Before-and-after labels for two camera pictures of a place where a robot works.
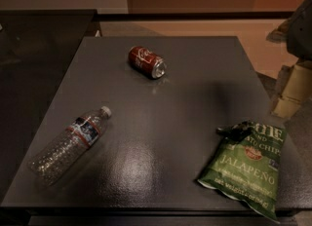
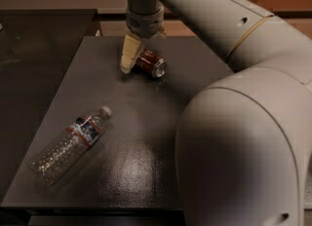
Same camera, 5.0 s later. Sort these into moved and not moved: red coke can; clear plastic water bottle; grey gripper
Moved: grey gripper
Not moved: clear plastic water bottle; red coke can
